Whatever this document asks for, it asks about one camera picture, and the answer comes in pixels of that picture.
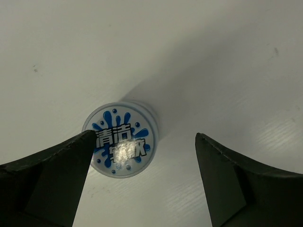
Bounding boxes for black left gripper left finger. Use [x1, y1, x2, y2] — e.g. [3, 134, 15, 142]
[0, 130, 97, 227]

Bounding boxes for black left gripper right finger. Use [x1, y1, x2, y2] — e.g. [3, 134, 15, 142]
[195, 133, 303, 227]

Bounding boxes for blue paint jar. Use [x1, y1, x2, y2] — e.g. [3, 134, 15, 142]
[82, 101, 159, 178]

